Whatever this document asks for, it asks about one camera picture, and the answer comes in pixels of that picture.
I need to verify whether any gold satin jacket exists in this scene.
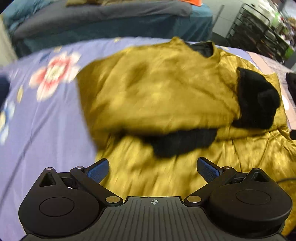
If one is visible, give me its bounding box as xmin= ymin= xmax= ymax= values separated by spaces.
xmin=76 ymin=36 xmax=296 ymax=237

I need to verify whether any dark folded clothes pile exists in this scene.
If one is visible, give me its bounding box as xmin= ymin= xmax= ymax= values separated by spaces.
xmin=0 ymin=75 xmax=10 ymax=107

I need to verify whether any purple floral bed sheet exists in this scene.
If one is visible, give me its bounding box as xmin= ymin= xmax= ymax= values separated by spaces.
xmin=1 ymin=38 xmax=295 ymax=240

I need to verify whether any orange cloth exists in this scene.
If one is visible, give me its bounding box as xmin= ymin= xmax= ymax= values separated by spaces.
xmin=180 ymin=0 xmax=202 ymax=6

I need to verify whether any blue quilt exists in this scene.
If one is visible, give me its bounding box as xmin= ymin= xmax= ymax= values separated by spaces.
xmin=1 ymin=0 xmax=54 ymax=29

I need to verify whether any black wire shelf rack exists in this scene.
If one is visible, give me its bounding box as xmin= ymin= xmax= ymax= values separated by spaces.
xmin=226 ymin=4 xmax=288 ymax=64

